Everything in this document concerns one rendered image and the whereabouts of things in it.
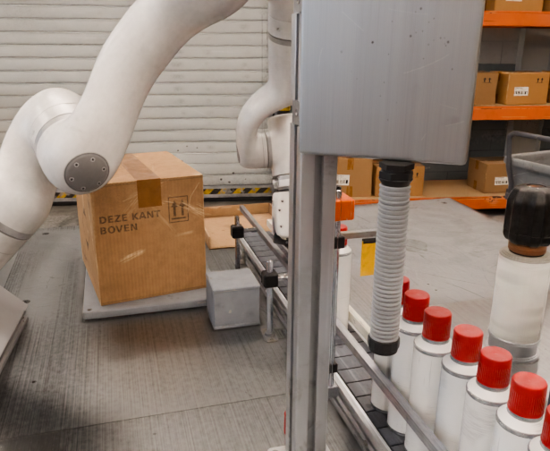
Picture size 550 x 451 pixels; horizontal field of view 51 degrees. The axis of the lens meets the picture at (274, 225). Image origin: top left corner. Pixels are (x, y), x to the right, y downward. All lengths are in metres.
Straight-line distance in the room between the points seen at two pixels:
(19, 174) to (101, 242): 0.27
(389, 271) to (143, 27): 0.56
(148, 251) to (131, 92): 0.43
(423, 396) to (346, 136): 0.35
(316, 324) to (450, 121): 0.31
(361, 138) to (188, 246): 0.77
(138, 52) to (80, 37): 4.15
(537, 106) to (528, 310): 4.09
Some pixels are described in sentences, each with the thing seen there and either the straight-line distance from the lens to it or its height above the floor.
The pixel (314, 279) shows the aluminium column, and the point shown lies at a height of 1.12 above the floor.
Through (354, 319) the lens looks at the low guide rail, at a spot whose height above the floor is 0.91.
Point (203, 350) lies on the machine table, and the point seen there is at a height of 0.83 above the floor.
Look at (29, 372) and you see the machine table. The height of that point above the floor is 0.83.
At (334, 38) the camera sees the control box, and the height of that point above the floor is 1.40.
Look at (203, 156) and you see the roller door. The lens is 5.11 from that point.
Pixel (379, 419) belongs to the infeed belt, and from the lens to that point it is 0.88.
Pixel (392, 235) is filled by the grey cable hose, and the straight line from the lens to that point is 0.59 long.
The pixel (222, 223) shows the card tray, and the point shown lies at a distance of 1.85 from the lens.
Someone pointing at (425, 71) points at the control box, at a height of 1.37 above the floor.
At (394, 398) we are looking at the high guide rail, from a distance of 0.79.
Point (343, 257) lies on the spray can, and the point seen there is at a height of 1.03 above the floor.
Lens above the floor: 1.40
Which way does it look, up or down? 18 degrees down
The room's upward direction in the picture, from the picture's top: straight up
